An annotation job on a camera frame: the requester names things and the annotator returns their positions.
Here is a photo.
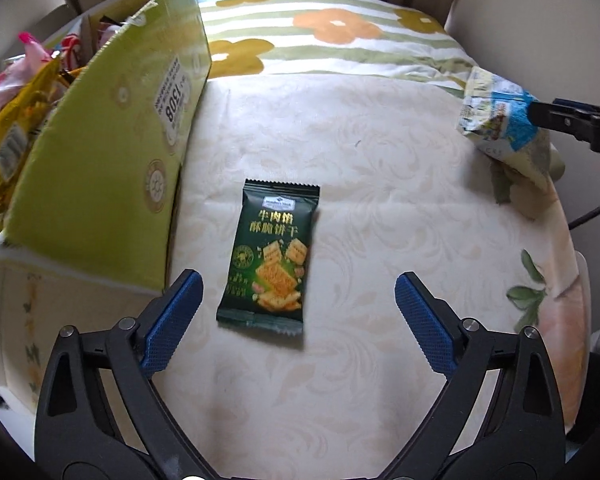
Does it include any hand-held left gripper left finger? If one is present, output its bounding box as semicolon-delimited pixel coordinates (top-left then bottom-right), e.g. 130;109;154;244
34;269;221;480

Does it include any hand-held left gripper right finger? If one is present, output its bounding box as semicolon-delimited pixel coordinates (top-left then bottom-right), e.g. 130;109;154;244
377;271;567;480

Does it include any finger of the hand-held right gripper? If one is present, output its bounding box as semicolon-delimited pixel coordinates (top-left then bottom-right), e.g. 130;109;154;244
527;102;600;156
552;98;600;122

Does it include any blue and white snack packet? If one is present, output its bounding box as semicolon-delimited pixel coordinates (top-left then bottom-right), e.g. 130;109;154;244
455;66;553;166

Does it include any dark green cracker packet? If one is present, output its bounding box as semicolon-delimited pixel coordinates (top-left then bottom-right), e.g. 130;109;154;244
216;178;322;337

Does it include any green cardboard box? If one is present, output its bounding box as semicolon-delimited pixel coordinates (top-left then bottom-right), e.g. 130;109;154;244
0;0;213;296

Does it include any yellow snack packet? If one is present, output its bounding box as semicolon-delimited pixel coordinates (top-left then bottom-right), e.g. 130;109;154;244
0;57;68;233

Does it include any red and white striped packet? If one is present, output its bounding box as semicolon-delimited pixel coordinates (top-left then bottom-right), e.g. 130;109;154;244
55;35;82;70

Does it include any striped floral cloth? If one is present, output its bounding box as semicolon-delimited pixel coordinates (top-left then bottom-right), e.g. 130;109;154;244
197;0;566;206

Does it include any black cable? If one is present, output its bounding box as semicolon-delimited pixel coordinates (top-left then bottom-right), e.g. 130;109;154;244
567;195;600;228

